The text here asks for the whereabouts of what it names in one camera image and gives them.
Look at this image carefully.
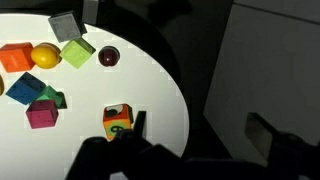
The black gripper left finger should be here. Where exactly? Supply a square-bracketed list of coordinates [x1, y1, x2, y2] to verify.
[64, 110, 188, 180]

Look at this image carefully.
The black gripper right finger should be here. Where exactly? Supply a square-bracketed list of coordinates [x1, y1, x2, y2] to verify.
[245, 112, 320, 180]

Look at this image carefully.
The dark red plum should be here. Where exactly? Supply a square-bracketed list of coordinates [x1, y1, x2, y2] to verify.
[97, 45, 121, 68]

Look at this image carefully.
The orange plushy cube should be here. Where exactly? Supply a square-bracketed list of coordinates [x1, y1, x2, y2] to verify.
[102, 103, 135, 141]

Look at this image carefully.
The magenta foam cube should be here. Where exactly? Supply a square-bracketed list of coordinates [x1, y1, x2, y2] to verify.
[25, 99, 60, 130]

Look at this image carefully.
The dark green foam cube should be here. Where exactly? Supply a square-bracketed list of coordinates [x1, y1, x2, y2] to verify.
[34, 85, 68, 110]

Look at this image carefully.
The lime green foam cube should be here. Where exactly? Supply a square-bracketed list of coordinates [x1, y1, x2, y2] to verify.
[59, 37, 97, 70]

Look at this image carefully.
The blue foam cube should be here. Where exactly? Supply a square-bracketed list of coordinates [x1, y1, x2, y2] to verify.
[5, 71, 47, 106]

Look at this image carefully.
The grey foam cube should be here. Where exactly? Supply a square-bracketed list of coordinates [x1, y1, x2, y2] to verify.
[47, 10, 88, 44]

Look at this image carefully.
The yellow ball fruit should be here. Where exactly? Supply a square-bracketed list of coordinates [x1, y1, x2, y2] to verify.
[30, 42, 63, 70]

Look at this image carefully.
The white table base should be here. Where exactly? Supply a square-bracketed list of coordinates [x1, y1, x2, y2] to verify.
[81, 0, 100, 25]

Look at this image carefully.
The orange foam block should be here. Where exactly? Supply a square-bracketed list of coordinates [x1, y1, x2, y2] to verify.
[0, 42, 36, 74]

